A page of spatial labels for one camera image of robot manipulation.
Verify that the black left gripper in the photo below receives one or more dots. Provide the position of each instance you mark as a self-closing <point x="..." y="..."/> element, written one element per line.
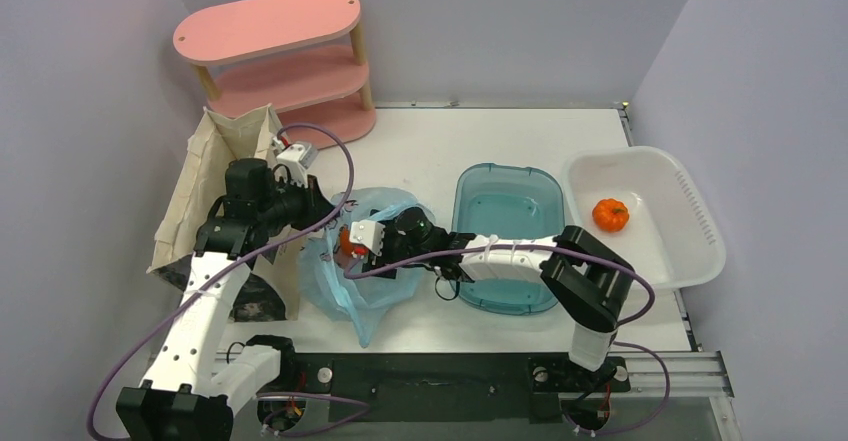
<point x="316" y="207"/>

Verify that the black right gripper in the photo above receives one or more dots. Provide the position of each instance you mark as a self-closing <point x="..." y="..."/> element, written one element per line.
<point x="384" y="259"/>

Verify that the orange mandarin fruit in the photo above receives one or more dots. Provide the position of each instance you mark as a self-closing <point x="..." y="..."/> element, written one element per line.
<point x="345" y="246"/>

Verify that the light blue plastic grocery bag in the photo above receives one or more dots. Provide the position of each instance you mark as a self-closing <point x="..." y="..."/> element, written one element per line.
<point x="363" y="302"/>

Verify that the small orange pumpkin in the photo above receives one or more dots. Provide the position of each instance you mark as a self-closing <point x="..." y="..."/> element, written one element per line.
<point x="610" y="215"/>

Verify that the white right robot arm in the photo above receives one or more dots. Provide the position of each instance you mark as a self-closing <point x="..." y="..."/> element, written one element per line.
<point x="589" y="280"/>

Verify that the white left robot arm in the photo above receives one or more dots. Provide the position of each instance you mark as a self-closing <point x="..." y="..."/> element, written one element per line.
<point x="180" y="397"/>

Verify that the teal transparent plastic tub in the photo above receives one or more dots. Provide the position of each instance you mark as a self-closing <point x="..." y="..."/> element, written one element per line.
<point x="512" y="203"/>

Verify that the beige canvas tote bag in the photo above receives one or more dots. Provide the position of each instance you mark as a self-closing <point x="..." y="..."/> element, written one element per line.
<point x="272" y="291"/>

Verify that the pink three-tier shelf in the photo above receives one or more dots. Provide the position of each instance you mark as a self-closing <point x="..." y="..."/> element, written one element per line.
<point x="305" y="58"/>

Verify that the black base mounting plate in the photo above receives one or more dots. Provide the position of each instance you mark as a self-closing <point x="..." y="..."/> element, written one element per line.
<point x="459" y="387"/>

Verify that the white plastic basket tub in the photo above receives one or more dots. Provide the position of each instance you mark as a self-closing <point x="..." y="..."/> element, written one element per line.
<point x="671" y="238"/>

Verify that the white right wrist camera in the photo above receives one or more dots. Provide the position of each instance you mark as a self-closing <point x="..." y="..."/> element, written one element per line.
<point x="366" y="238"/>

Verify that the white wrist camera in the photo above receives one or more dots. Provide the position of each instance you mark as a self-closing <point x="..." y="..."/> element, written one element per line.
<point x="366" y="238"/>
<point x="294" y="159"/>

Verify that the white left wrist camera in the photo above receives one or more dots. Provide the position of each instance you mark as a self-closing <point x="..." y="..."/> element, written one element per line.
<point x="294" y="159"/>

